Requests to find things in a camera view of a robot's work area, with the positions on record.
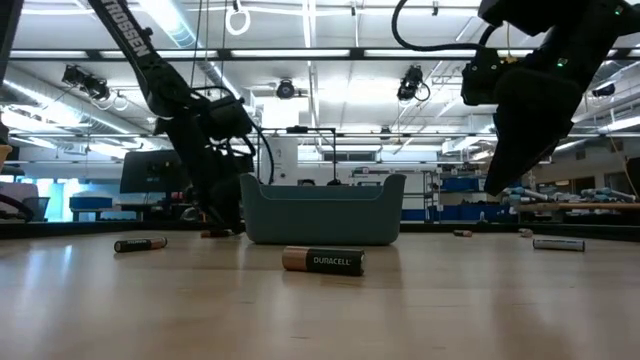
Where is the black rig-mounted camera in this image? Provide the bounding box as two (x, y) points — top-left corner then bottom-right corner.
(396, 64), (427, 103)
(61, 63), (112, 103)
(275, 78), (297, 101)

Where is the white cable loop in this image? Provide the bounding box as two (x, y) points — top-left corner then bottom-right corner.
(224, 3), (252, 38)

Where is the wooden bench top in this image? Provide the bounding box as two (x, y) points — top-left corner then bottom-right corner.
(513, 201), (640, 212)

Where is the pale rolled material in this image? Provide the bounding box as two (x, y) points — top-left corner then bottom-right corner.
(579, 186), (637, 203)
(499, 186), (550, 203)

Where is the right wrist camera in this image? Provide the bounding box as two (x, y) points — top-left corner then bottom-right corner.
(459, 47), (504, 107)

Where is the blue storage bin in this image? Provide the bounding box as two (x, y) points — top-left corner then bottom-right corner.
(441, 177), (480, 193)
(403, 202), (516, 223)
(68, 195), (114, 211)

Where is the silver battery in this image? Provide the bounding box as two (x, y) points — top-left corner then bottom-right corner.
(531, 238), (587, 253)

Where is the black rig beam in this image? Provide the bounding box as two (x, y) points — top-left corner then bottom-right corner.
(0, 47), (640, 63)

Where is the black aluminium table frame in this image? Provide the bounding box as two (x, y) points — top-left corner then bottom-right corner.
(0, 219), (640, 242)

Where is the black monitor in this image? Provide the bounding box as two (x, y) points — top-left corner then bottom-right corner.
(119, 148), (191, 195)

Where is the teal plastic bin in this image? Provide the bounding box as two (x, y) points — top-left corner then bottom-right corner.
(239, 172), (408, 247)

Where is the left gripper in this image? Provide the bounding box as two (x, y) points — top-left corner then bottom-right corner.
(169, 112), (247, 234)

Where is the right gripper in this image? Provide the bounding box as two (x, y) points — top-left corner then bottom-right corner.
(482, 29), (609, 198)

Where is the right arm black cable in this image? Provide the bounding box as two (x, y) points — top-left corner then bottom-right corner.
(390, 0), (501, 54)

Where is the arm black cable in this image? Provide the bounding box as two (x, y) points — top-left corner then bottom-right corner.
(189, 84), (276, 187)
(390, 0), (501, 54)

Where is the white chair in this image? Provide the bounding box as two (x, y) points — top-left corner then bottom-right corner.
(0, 181), (40, 217)

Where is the thin black frame stand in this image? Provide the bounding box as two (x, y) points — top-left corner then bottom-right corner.
(256, 125), (338, 187)

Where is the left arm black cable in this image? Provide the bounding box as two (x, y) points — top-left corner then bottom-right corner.
(189, 84), (276, 187)

